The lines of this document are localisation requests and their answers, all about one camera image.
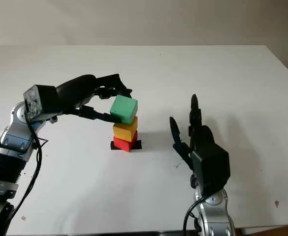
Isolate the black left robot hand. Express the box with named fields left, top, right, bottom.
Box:
left=55, top=73, right=133, bottom=123

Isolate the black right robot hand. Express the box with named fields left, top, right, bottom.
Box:
left=169, top=93, right=216, bottom=173

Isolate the green cube block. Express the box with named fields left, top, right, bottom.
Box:
left=109, top=94, right=138, bottom=125

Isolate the yellow cube block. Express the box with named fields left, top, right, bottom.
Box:
left=113, top=116, right=138, bottom=143

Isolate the red cube block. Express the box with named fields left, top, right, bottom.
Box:
left=113, top=131, right=138, bottom=153

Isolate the black tape strip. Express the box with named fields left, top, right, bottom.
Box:
left=110, top=139, right=142, bottom=150

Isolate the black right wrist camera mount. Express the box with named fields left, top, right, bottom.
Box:
left=191, top=144, right=230, bottom=196

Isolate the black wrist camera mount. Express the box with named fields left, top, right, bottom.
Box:
left=191, top=144, right=230, bottom=196
left=23, top=85, right=60, bottom=122

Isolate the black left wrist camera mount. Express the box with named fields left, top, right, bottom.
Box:
left=23, top=85, right=60, bottom=122

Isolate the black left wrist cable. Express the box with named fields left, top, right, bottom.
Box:
left=5, top=118, right=48, bottom=236

